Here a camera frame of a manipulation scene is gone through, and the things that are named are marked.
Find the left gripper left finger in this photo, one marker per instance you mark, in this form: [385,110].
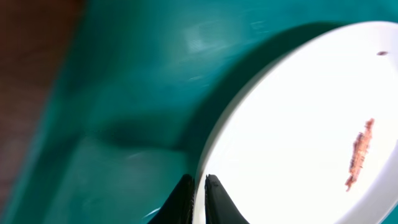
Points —
[178,208]

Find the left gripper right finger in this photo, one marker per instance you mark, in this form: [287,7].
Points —
[219,207]

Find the teal plastic tray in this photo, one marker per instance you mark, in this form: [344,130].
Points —
[141,89]

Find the white plate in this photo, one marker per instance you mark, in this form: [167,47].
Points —
[313,137]

